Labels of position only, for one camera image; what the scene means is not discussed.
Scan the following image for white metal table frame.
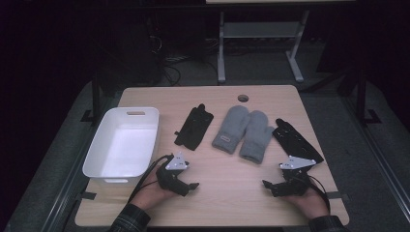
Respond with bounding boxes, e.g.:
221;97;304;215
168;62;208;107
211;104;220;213
217;9;311;85

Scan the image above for white plastic bin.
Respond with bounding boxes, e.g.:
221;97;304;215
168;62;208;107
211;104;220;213
81;106;161;188

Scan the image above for plain grey mitten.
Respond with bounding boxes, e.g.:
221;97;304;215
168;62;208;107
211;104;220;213
239;110;276;164

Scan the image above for black floor cables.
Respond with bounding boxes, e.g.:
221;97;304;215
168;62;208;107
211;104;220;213
147;34;183;87

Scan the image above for black fingerless glove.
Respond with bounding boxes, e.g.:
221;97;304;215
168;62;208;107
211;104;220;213
173;102;215;152
272;118;325;164

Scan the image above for grey mitten with label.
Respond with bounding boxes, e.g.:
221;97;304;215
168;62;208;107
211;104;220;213
211;104;251;155

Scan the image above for person's left hand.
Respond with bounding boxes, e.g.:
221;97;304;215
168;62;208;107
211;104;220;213
130;173;178;212

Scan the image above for right hand-held gripper black cable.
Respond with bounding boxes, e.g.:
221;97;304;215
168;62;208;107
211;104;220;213
306;174;332;216

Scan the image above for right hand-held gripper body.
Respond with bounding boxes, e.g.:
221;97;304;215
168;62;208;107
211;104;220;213
278;155;317;197

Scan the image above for grey table strap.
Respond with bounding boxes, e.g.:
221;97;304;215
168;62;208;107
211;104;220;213
79;190;98;201
326;190;350;200

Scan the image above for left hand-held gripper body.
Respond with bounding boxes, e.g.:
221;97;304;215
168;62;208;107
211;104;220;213
156;152;191;197

